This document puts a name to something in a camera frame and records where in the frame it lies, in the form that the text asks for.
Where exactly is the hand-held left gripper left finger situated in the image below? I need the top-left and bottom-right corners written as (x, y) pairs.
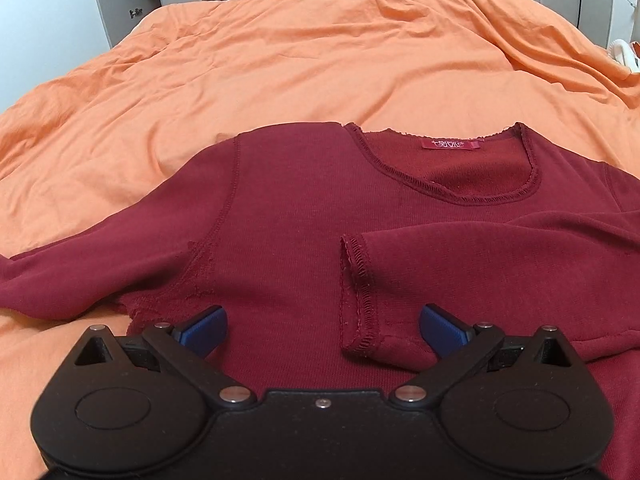
top-left (74, 304), bottom-right (256, 407)

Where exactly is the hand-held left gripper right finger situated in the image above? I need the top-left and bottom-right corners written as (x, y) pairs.
top-left (390, 303), bottom-right (572, 407)

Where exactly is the maroon long-sleeve shirt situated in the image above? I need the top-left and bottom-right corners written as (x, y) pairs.
top-left (0, 121), bottom-right (640, 480)

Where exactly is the white clothes pile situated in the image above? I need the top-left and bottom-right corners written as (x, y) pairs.
top-left (607, 39), bottom-right (640, 75)

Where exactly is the orange bed blanket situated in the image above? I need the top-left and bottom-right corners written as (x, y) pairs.
top-left (0, 0), bottom-right (640, 480)

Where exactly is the grey shelf cabinet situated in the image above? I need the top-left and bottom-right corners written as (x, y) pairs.
top-left (87, 0), bottom-right (162, 51)

